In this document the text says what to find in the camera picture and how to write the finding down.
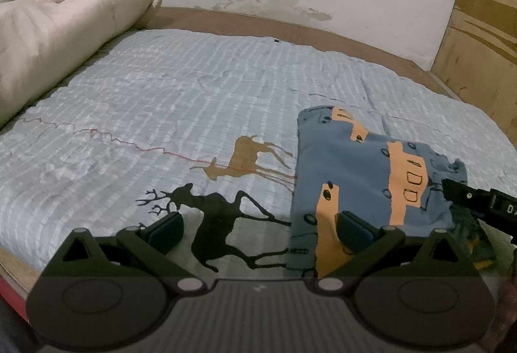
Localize blue pants with orange print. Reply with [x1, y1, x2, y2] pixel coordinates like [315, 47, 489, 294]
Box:
[287, 106, 467, 277]

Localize plywood board panel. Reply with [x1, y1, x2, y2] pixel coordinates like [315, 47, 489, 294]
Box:
[431, 0, 516, 142]

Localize light blue deer-print bedspread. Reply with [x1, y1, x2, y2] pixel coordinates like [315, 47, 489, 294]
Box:
[1, 30, 516, 278]

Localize rolled cream quilt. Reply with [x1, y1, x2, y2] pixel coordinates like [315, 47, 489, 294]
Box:
[1, 0, 162, 123]

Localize brown wooden bed frame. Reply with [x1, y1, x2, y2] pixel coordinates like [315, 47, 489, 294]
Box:
[147, 7, 459, 100]

